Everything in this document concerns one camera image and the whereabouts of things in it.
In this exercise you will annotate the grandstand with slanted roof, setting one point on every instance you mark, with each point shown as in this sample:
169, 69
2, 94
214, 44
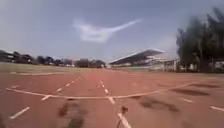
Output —
140, 57

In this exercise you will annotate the distant row of trees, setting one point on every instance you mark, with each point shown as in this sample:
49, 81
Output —
83, 63

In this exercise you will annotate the grass verge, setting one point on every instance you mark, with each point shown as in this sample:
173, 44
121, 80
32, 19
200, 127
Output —
160, 71

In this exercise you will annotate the pale fence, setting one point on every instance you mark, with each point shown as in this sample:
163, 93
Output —
163, 65

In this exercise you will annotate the red running track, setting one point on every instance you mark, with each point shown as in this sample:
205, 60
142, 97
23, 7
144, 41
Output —
83, 110

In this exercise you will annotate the pale kerb strip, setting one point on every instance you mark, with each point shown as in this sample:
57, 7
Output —
31, 73

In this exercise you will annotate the dry grass field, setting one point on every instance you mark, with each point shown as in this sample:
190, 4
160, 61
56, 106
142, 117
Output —
30, 67

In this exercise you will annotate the tall dark trees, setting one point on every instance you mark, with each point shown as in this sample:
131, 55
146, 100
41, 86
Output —
203, 40

